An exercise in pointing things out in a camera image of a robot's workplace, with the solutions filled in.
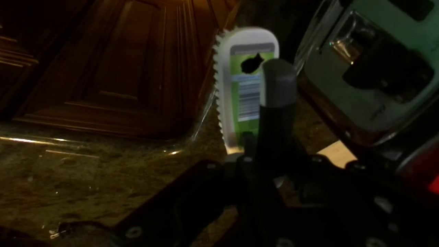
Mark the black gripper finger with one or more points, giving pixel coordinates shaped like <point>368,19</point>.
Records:
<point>279,90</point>

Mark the black toaster red top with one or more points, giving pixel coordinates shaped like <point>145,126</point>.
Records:
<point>375,59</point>

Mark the wooden lower cabinet unit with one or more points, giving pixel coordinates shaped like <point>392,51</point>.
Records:
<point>119,68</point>

